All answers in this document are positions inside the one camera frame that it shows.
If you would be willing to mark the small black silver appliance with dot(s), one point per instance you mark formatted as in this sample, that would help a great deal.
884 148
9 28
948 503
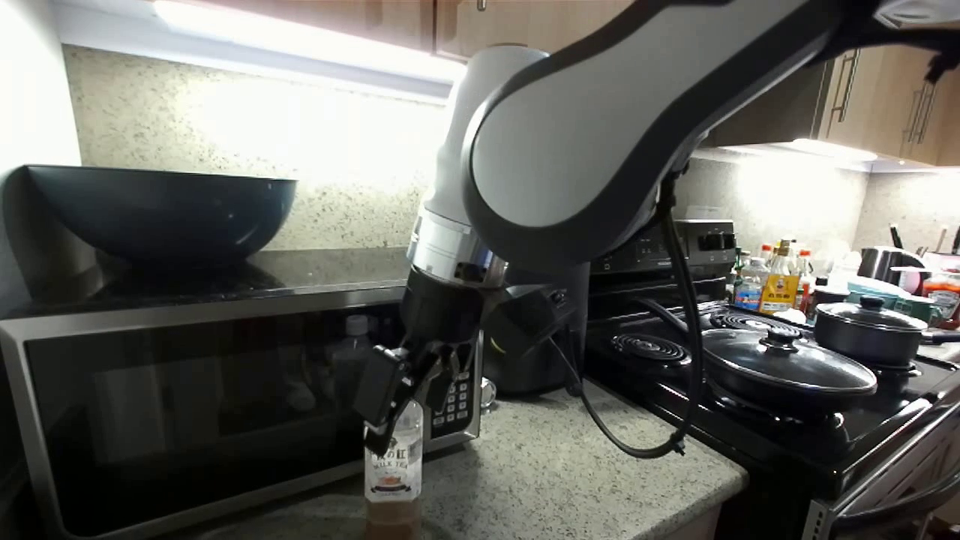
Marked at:
887 263

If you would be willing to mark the small pale kitchen item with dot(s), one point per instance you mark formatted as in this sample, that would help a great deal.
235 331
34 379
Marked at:
486 395

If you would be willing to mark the under-cabinet light beside stove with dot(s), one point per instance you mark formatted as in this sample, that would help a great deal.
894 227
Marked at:
812 153

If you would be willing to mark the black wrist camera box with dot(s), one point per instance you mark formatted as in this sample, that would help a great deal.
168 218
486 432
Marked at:
528 320

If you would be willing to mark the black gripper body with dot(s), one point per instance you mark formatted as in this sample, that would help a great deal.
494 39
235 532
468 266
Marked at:
452 310

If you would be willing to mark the dark blue bowl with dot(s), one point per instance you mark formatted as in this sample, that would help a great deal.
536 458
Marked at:
159 219

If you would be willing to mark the black pot lid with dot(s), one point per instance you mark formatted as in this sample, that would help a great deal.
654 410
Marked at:
869 320

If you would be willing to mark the black stainless microwave oven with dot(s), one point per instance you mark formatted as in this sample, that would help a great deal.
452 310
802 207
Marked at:
199 400

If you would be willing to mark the black frying pan with lid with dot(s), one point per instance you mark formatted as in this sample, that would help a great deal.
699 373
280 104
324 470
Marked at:
790 371

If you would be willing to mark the wooden wall cabinet two doors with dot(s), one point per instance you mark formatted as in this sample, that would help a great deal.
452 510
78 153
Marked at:
330 16

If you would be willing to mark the red cap condiment bottle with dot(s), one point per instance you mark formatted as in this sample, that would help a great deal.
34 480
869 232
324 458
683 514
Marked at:
804 270

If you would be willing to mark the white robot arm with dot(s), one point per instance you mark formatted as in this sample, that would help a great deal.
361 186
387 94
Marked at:
601 131

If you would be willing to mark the clear plastic bottle white cap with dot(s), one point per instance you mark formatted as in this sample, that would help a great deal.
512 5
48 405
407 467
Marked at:
395 470

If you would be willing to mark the under-cabinet strip light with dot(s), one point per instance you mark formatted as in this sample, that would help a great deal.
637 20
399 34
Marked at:
300 46

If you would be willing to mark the black electric stove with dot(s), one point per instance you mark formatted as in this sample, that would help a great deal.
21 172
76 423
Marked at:
800 451

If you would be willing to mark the black cooking pot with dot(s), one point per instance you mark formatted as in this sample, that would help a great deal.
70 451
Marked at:
866 346

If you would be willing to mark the yellow cooking oil bottle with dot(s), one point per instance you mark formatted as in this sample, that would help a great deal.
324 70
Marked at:
780 286

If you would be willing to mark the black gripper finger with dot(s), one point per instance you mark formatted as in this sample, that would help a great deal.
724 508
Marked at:
448 366
380 386

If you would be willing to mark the blue label condiment bottle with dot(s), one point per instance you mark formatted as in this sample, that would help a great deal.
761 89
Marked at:
749 290

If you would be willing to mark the wooden wall cabinet beside hood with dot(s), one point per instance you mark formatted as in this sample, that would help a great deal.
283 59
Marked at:
881 101

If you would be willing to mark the teal container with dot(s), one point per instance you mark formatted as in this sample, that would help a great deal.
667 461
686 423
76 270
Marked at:
887 299

